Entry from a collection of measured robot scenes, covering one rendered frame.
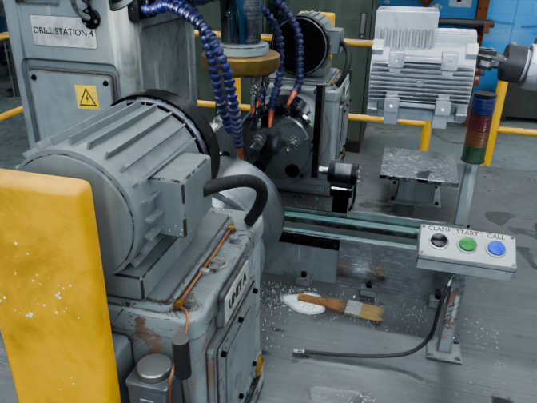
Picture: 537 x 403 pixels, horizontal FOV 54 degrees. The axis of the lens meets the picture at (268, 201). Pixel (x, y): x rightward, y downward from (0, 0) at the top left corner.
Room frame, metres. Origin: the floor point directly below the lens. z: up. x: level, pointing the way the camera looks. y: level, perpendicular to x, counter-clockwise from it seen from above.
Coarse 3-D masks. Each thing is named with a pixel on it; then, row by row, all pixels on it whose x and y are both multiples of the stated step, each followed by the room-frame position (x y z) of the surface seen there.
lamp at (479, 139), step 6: (468, 132) 1.37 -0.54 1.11; (474, 132) 1.35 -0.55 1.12; (480, 132) 1.35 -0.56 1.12; (486, 132) 1.35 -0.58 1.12; (468, 138) 1.36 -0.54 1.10; (474, 138) 1.35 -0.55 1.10; (480, 138) 1.34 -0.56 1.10; (486, 138) 1.35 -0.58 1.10; (468, 144) 1.36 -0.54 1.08; (474, 144) 1.35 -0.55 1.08; (480, 144) 1.34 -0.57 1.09; (486, 144) 1.35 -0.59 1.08
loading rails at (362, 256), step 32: (288, 224) 1.23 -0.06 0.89; (320, 224) 1.21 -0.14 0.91; (352, 224) 1.19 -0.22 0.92; (384, 224) 1.19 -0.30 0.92; (416, 224) 1.18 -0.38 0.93; (448, 224) 1.17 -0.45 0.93; (288, 256) 1.12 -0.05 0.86; (320, 256) 1.10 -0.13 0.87; (352, 256) 1.08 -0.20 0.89; (384, 256) 1.06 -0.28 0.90; (352, 288) 1.07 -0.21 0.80; (384, 288) 1.05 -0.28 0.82; (416, 288) 1.04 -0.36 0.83
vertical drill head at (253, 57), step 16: (224, 0) 1.20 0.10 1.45; (240, 0) 1.18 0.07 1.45; (256, 0) 1.20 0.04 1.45; (224, 16) 1.20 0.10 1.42; (240, 16) 1.18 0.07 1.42; (256, 16) 1.20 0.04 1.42; (224, 32) 1.20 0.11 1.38; (240, 32) 1.18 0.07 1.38; (256, 32) 1.20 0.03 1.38; (224, 48) 1.17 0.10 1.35; (240, 48) 1.17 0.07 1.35; (256, 48) 1.18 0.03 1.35; (208, 64) 1.17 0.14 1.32; (240, 64) 1.14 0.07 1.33; (256, 64) 1.15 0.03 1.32; (272, 64) 1.18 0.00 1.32; (224, 80) 1.27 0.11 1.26; (256, 80) 1.17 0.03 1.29; (256, 96) 1.17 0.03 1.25; (256, 112) 1.18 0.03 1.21
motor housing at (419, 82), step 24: (384, 48) 1.09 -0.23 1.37; (432, 48) 1.08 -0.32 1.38; (456, 48) 1.07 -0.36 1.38; (384, 72) 1.05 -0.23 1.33; (408, 72) 1.05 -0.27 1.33; (432, 72) 1.05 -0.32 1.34; (456, 72) 1.02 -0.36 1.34; (384, 96) 1.07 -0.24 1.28; (408, 96) 1.04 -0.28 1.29; (432, 96) 1.04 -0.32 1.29; (456, 96) 1.03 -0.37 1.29
